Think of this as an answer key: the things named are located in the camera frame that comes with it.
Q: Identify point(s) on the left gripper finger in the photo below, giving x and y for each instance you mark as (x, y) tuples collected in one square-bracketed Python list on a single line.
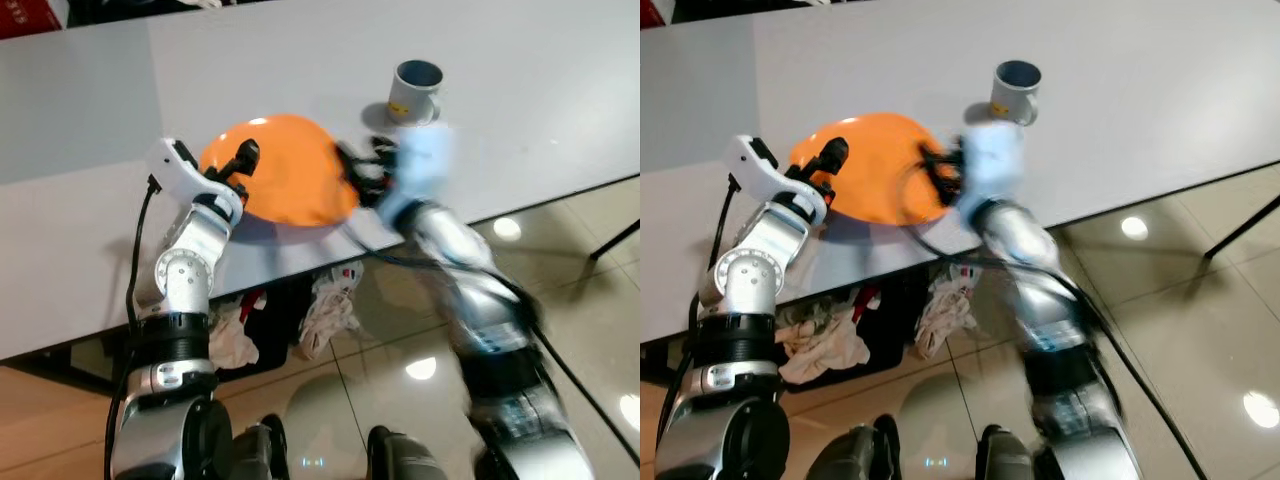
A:
[(246, 155), (832, 153)]

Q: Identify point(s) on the orange plate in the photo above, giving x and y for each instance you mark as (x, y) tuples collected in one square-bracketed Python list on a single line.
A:
[(290, 170), (880, 170)]

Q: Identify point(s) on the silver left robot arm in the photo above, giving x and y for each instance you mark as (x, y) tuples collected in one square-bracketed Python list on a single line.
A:
[(180, 290), (745, 290)]

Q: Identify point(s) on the grey mug yellow print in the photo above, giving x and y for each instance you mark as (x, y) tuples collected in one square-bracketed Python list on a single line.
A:
[(412, 100), (1012, 100)]

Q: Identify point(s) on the black bin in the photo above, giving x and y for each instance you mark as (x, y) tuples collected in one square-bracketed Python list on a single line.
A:
[(275, 320), (895, 320)]

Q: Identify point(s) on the black table leg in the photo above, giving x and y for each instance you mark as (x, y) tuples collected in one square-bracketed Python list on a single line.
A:
[(615, 240), (1245, 225)]

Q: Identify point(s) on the red box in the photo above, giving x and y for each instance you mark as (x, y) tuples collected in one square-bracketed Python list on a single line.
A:
[(30, 15), (650, 10)]

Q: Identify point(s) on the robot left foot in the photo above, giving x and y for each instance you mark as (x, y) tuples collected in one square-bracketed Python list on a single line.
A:
[(262, 450), (850, 452)]

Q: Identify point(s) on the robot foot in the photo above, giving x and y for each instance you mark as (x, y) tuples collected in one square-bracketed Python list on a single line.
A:
[(405, 458), (1005, 458), (850, 452), (262, 450)]

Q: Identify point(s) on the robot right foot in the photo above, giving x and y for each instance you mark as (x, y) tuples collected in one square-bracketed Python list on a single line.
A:
[(405, 458), (1005, 458)]

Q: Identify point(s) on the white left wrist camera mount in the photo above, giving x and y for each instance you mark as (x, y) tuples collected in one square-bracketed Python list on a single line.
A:
[(760, 175), (180, 175)]

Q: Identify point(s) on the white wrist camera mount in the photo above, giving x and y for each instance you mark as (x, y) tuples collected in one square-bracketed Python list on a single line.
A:
[(992, 165), (180, 175), (420, 165), (760, 175)]

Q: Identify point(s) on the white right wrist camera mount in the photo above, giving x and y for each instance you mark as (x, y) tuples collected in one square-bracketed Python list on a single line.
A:
[(992, 165), (420, 165)]

